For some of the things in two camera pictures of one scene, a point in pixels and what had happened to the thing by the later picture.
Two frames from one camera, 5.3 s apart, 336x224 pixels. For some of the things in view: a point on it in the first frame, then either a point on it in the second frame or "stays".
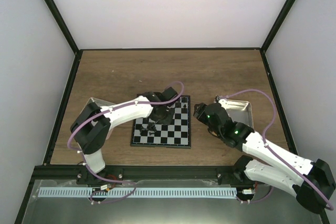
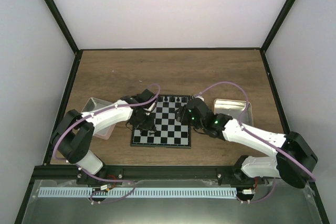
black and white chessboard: [148, 132] stays
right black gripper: [200, 114] to [182, 117]
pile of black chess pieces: [150, 126] stays
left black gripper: [166, 121] to [148, 125]
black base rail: [221, 174] stays
